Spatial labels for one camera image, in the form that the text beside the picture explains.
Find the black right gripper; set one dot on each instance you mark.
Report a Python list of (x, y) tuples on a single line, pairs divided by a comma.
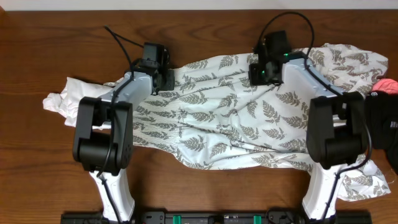
[(253, 78)]

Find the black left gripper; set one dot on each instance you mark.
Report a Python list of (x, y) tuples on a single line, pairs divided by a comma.
[(168, 74)]

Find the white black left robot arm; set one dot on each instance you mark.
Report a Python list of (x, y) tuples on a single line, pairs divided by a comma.
[(103, 134)]

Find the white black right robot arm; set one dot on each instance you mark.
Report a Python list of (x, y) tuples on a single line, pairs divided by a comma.
[(336, 130)]

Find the white folded shirt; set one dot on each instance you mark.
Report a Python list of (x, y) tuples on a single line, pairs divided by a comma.
[(66, 103)]

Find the black garment with label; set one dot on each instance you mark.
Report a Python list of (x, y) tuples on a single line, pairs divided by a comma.
[(381, 117)]

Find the pink cloth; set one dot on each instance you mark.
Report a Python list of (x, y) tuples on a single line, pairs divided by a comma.
[(386, 85)]

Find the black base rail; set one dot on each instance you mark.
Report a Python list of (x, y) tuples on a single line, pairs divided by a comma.
[(271, 217)]

